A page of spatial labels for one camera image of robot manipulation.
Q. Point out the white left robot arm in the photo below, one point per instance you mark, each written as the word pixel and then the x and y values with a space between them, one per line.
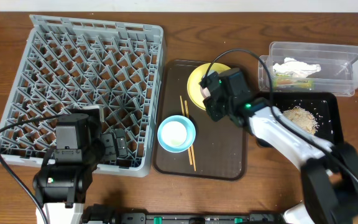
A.
pixel 67 170

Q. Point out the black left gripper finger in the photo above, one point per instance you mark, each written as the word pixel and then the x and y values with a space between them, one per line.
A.
pixel 110 149
pixel 121 143

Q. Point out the green snack wrapper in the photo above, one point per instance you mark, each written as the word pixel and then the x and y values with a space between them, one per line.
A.
pixel 292 83

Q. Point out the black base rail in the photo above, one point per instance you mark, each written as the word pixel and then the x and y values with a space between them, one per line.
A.
pixel 182 217

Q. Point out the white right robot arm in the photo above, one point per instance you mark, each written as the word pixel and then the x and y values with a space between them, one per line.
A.
pixel 329 173

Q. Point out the pink white bowl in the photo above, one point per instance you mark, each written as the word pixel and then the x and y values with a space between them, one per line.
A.
pixel 205 93

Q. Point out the light blue bowl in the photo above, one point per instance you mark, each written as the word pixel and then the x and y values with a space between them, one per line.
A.
pixel 181 148

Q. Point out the dark brown serving tray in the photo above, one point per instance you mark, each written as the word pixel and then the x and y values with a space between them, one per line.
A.
pixel 220 147

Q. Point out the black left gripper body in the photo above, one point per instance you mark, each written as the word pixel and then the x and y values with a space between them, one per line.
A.
pixel 114 146

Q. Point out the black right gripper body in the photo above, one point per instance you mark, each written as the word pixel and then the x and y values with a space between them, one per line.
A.
pixel 218 109

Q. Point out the grey plastic dish rack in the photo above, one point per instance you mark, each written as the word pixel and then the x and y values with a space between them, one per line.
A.
pixel 72 63

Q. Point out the yellow round plate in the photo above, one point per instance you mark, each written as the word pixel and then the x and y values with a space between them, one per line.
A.
pixel 193 85

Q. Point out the black waste tray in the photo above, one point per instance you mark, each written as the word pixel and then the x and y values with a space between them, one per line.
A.
pixel 323 106

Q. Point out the pile of rice waste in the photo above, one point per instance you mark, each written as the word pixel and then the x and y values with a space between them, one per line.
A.
pixel 303 119

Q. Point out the clear plastic bin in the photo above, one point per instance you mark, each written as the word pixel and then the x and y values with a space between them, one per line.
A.
pixel 339 65

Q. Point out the white cup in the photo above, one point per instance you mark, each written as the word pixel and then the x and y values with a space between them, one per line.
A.
pixel 174 134

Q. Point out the white paper napkin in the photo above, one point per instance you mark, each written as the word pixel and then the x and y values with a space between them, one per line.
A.
pixel 297 69

